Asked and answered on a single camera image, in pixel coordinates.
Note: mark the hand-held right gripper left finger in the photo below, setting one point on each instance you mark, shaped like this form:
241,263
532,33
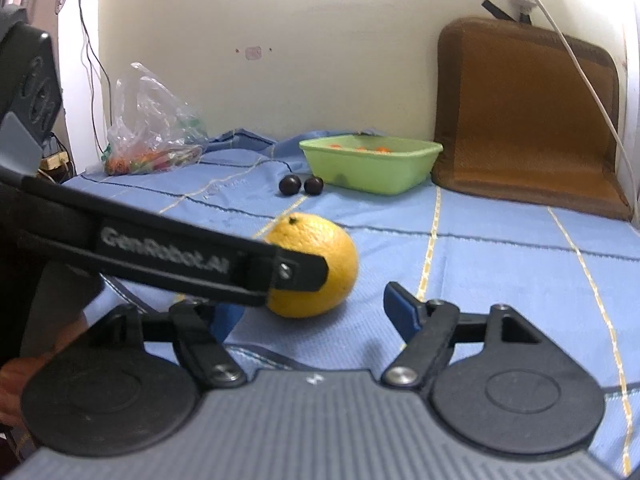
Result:
227,320

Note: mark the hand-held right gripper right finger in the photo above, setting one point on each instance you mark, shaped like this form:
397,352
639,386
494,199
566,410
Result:
402,307

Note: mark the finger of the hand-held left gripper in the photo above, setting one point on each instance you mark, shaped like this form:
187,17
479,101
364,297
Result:
305,271

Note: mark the large yellow orange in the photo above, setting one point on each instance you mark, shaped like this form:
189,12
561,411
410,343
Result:
320,230

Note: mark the light green plastic basin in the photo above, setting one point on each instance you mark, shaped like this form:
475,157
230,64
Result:
370,172

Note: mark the person's left hand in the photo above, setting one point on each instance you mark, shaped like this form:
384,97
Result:
15,390

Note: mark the beige power strip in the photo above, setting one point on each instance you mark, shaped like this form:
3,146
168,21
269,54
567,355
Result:
55,161

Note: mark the dark purple plum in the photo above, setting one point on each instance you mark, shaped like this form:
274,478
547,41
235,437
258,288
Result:
314,185
290,185

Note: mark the blue bed sheet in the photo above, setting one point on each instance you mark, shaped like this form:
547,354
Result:
500,270

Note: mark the clear plastic bag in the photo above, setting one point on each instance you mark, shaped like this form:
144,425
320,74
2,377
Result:
150,125

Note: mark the brown woven seat cushion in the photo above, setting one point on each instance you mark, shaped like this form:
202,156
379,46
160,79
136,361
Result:
525,110

